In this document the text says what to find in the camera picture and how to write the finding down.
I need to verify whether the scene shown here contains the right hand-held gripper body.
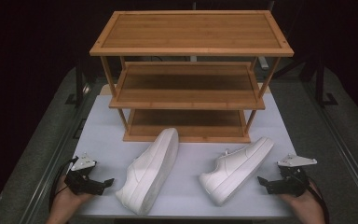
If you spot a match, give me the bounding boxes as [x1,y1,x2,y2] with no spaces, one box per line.
[265,153,318,198]

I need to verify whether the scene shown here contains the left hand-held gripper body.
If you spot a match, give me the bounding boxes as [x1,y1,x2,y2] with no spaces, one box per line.
[63,152,107,197]

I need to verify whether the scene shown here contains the white leather sneaker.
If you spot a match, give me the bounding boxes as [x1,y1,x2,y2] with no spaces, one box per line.
[115,127,180,217]
[199,135,275,207]

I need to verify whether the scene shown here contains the wooden three-tier shoe rack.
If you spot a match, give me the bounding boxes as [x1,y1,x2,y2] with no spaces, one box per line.
[89,9,295,144]

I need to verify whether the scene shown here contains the person's left hand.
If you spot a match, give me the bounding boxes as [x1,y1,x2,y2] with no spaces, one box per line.
[46,175,91,224]

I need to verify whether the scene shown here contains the person's right hand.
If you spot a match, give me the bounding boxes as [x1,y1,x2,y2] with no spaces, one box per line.
[279,180,326,224]

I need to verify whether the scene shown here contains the black metal stand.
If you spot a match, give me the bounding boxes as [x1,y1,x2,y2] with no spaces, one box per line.
[64,57,91,108]
[313,55,339,108]

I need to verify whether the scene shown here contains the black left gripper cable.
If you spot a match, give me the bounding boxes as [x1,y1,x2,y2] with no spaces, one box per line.
[48,157,79,213]

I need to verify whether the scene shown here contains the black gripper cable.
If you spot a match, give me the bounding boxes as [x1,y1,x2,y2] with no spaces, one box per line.
[48,157,79,213]
[292,174,330,224]

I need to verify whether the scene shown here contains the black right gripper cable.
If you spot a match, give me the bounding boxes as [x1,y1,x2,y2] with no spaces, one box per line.
[292,174,330,224]

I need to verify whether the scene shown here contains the metal table rail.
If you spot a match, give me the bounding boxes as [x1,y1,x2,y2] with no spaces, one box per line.
[18,83,91,224]
[302,80,358,216]

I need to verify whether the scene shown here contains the white bracket behind rack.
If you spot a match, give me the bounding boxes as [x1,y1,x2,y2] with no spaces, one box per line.
[257,56,270,70]

